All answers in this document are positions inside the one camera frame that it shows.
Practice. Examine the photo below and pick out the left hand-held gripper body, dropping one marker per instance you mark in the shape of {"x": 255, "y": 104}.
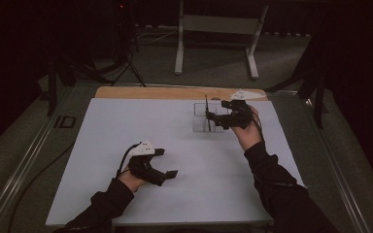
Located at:
{"x": 145, "y": 168}

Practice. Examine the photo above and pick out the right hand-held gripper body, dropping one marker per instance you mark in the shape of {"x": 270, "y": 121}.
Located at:
{"x": 241, "y": 116}

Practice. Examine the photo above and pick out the black makeup brush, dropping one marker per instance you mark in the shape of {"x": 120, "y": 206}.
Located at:
{"x": 208, "y": 110}

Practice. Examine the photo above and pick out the clear acrylic organizer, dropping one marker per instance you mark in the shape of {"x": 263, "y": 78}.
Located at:
{"x": 200, "y": 124}

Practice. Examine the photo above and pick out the person's left hand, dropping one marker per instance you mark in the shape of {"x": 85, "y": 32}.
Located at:
{"x": 131, "y": 181}

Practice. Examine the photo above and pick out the person's right hand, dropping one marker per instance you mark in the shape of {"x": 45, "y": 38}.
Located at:
{"x": 249, "y": 137}

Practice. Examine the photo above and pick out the white table cover sheet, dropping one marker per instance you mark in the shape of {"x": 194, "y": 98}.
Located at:
{"x": 200, "y": 181}

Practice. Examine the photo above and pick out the black metal stand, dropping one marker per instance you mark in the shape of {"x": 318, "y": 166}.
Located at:
{"x": 52, "y": 87}
{"x": 319, "y": 103}

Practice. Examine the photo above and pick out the black tripod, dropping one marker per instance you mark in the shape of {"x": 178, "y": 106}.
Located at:
{"x": 128, "y": 64}

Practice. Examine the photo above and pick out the white metal stand frame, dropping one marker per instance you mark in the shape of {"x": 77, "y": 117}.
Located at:
{"x": 220, "y": 24}

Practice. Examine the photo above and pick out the metal floor rail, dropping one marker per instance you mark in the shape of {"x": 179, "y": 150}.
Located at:
{"x": 333, "y": 161}
{"x": 22, "y": 165}

